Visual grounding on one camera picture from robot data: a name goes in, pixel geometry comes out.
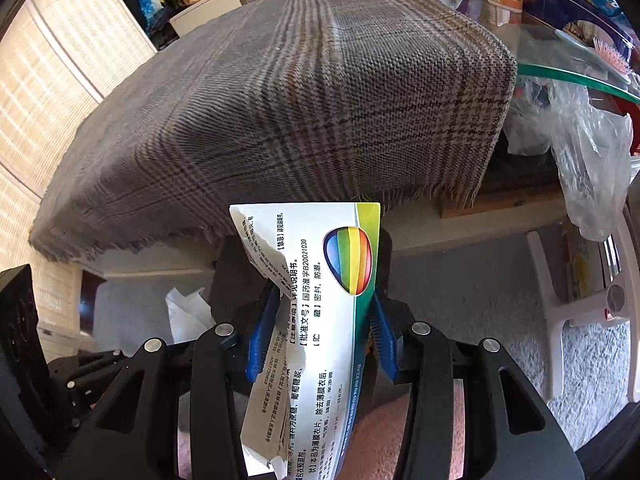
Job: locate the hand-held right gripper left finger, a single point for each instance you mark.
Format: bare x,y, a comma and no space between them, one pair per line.
262,335

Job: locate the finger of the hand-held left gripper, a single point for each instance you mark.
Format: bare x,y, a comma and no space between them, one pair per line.
85,380

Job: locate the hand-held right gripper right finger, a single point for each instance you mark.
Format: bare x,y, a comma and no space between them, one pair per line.
385,340

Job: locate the white rainbow logo medicine box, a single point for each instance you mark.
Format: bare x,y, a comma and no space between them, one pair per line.
330,335

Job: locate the crumpled white paper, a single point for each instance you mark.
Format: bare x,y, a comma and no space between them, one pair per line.
190,310

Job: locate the grey rug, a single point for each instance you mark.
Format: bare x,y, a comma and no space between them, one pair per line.
475,320

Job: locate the white plastic stool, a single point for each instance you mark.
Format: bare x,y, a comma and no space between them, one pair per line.
575,300

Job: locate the grey plaid blanket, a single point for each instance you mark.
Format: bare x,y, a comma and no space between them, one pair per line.
275,135

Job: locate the clear plastic bag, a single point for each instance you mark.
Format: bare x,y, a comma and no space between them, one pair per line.
585,160

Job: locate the glass table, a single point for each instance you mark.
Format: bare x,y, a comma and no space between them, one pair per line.
560,55

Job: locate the pink hairbrush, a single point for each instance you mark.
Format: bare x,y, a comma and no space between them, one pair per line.
612,55

